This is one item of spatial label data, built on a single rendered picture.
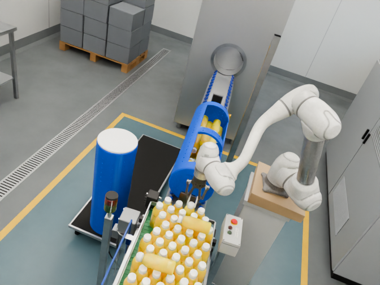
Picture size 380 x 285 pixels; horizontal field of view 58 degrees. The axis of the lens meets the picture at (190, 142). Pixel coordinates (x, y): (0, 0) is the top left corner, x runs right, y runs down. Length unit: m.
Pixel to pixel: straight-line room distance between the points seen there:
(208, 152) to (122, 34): 3.92
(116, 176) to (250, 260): 1.17
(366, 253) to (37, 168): 3.12
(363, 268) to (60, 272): 2.52
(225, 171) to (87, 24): 4.39
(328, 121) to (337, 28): 5.25
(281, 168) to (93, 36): 4.13
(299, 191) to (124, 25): 3.94
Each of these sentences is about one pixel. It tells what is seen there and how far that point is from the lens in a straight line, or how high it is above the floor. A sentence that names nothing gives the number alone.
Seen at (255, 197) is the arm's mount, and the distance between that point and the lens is 2.25.
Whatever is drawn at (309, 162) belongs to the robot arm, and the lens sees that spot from 1.91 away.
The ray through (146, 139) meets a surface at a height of 0.15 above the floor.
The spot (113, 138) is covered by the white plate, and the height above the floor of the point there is 1.04.
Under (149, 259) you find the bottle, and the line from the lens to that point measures 1.67.
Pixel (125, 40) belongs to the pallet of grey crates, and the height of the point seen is 0.51.
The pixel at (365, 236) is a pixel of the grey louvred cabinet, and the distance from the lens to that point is 3.21.
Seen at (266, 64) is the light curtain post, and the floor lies 1.44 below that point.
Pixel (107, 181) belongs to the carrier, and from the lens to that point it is 2.50.
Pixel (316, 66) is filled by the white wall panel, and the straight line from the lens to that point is 7.03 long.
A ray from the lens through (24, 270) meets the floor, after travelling 3.00.
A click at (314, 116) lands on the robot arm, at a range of 1.68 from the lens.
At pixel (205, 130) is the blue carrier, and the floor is 1.23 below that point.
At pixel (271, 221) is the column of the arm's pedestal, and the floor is 0.90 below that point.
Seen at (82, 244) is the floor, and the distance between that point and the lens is 3.09.
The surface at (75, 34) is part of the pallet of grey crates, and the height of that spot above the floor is 0.34.
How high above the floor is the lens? 2.52
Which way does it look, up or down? 36 degrees down
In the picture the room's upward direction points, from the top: 16 degrees clockwise
